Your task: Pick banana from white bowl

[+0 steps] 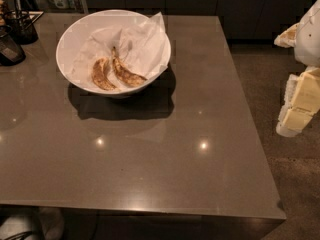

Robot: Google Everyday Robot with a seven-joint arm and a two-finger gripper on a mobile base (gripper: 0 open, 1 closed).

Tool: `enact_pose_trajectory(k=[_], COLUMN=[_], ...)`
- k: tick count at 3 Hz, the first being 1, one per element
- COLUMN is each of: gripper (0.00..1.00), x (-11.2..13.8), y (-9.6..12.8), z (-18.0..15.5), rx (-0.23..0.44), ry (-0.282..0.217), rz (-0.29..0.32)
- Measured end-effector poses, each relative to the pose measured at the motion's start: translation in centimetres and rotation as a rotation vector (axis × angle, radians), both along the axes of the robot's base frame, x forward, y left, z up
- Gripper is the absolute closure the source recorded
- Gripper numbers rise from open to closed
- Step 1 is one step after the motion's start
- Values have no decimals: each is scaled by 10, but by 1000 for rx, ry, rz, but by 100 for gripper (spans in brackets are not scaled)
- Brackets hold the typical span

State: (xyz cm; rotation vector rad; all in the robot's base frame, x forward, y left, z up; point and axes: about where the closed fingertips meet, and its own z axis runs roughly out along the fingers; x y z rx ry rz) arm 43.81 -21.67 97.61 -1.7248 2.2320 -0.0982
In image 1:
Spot white object under table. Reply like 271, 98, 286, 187
0, 207, 65, 240

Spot dark round container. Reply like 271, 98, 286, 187
0, 25, 25, 66

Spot white round bowl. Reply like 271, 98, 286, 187
55, 9, 172, 97

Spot white crumpled paper liner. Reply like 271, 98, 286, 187
68, 13, 171, 96

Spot black wire utensil holder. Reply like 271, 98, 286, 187
4, 0, 38, 45

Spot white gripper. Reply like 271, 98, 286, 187
274, 0, 320, 137

